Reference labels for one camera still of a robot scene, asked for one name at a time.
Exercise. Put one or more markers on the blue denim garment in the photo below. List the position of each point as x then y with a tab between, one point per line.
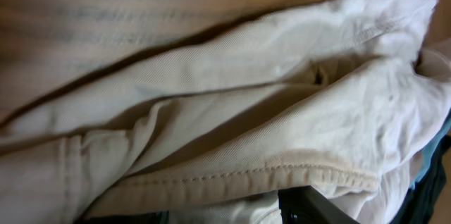
429	150

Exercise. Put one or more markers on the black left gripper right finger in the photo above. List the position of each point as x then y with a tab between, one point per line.
304	205

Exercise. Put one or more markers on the beige cargo shorts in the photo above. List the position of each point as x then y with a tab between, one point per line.
340	96

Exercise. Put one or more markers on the black garment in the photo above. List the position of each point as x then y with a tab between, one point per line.
419	203

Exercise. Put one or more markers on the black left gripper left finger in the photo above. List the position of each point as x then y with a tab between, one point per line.
146	218

